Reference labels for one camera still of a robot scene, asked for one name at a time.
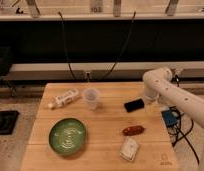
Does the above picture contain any black eraser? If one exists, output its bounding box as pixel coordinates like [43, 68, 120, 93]
[124, 99, 144, 112]

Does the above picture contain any red-brown snack packet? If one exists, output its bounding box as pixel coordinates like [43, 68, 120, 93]
[122, 126, 145, 136]

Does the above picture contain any black floor mat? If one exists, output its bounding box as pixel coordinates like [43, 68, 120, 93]
[0, 111, 19, 135]

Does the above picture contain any dark chair at left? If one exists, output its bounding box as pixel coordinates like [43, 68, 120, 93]
[0, 46, 16, 97]

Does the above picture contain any blue connector box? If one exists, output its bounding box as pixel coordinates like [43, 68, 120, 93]
[162, 110, 178, 127]

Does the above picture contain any black floor cable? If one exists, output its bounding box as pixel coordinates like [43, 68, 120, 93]
[167, 107, 201, 166]

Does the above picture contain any white wall outlet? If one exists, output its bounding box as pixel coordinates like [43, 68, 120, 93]
[84, 71, 91, 81]

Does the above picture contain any right black hanging cable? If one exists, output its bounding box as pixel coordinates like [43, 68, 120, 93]
[99, 10, 137, 82]

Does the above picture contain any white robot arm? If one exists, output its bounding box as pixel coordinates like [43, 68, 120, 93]
[142, 67, 204, 171]

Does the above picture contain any green ceramic plate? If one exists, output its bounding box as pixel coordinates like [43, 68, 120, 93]
[49, 118, 87, 156]

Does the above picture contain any translucent plastic cup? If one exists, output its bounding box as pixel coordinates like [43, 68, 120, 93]
[82, 88, 100, 110]

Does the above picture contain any black hanging cable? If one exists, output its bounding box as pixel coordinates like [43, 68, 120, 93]
[99, 10, 137, 82]
[57, 11, 77, 81]

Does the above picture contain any left black hanging cable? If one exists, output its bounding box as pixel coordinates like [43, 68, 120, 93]
[57, 11, 77, 81]

